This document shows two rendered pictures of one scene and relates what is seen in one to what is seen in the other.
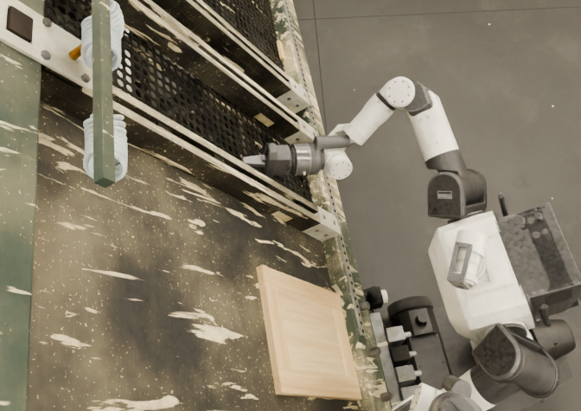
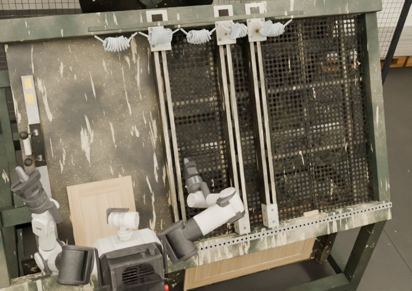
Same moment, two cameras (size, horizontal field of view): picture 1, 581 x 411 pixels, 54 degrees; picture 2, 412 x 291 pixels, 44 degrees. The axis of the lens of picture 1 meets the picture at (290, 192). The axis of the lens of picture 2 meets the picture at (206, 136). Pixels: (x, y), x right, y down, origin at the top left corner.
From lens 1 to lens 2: 1.89 m
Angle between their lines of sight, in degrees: 51
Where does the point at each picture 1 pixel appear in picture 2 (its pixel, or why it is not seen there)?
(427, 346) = not seen: outside the picture
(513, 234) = (143, 247)
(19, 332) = (49, 34)
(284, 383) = (71, 188)
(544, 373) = (65, 269)
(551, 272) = (118, 259)
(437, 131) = (206, 212)
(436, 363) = not seen: outside the picture
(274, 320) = (102, 184)
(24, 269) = (69, 33)
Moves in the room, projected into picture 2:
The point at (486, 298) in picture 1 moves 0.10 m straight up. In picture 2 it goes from (107, 242) to (106, 225)
